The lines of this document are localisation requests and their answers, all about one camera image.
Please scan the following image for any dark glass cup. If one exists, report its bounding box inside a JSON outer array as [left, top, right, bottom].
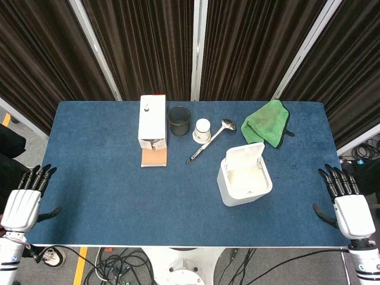
[[167, 106, 191, 137]]

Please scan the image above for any white partition frame post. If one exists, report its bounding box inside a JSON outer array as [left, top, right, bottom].
[[190, 0, 209, 102], [270, 0, 343, 101], [68, 0, 123, 102]]

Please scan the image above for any metal ladle with black handle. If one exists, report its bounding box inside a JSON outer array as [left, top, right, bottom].
[[186, 119, 237, 166]]

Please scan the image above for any white cardboard box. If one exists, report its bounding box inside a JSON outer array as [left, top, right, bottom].
[[137, 94, 168, 169]]

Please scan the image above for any blue table mat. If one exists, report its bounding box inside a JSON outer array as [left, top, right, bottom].
[[25, 100, 353, 248]]

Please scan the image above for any green microfiber cloth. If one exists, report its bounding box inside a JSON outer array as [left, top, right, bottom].
[[240, 99, 295, 149]]

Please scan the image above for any white paper cup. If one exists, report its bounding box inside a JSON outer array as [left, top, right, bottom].
[[192, 118, 213, 144]]

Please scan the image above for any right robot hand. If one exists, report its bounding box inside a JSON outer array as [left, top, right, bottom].
[[312, 163, 376, 240]]

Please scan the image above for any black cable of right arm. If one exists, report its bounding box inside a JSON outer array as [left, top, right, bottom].
[[252, 248, 351, 285]]

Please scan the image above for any bundle of floor cables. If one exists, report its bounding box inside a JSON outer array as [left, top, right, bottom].
[[84, 248, 157, 285]]

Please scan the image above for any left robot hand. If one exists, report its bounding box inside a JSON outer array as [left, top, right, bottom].
[[0, 164, 63, 232]]

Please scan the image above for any white sneaker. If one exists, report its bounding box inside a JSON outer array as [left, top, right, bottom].
[[40, 248, 65, 267]]

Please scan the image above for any white lidded container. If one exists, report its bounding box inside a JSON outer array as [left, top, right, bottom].
[[217, 142, 273, 207]]

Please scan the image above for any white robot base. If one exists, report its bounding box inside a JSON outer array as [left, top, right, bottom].
[[142, 247, 226, 285]]

